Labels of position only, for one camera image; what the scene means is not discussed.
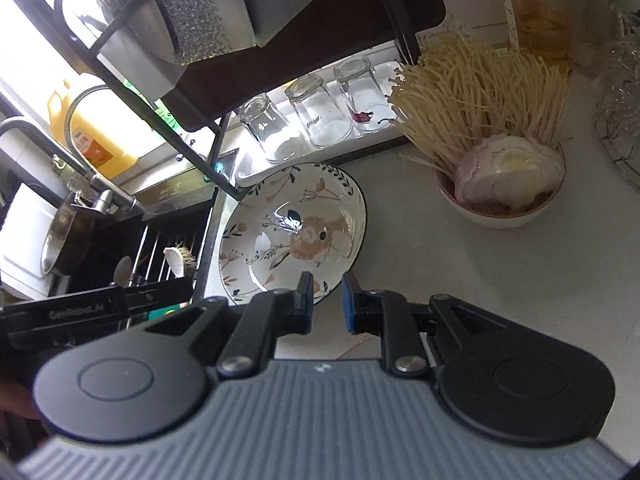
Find floral ceramic plate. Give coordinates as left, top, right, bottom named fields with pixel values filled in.
left=218, top=162, right=367, bottom=304

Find chrome kitchen faucet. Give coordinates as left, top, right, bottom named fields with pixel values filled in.
left=1, top=84, right=145, bottom=216

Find left hand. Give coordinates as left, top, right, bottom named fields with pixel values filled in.
left=0, top=377, right=41, bottom=420

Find white dish brush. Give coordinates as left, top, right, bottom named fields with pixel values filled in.
left=163, top=245, right=196, bottom=278

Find stainless steel pot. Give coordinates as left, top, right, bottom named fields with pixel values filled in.
left=40, top=191, right=96, bottom=276

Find black sink drain rack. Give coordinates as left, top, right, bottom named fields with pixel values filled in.
left=67, top=200, right=213, bottom=292

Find clear glass cup left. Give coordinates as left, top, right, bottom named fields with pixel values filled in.
left=238, top=93, right=303, bottom=162

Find yellow detergent bottle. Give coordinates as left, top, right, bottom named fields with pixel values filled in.
left=48, top=73, right=149, bottom=178

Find clear glass cup middle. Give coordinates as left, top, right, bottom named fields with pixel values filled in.
left=284, top=74, right=352, bottom=148

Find clear glass cup red print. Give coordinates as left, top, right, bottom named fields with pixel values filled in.
left=333, top=56, right=395, bottom=133

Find bowl of enoki mushrooms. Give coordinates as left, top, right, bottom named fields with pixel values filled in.
left=388, top=23, right=570, bottom=230

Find white cup tray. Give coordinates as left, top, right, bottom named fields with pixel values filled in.
left=231, top=64, right=405, bottom=188

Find black metal dish rack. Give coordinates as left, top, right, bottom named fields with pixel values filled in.
left=16, top=0, right=446, bottom=176

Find red lid plastic jar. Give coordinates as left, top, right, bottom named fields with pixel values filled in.
left=502, top=0, right=572, bottom=73

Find glass cups on wire stand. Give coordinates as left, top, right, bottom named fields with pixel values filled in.
left=579, top=0, right=639, bottom=188

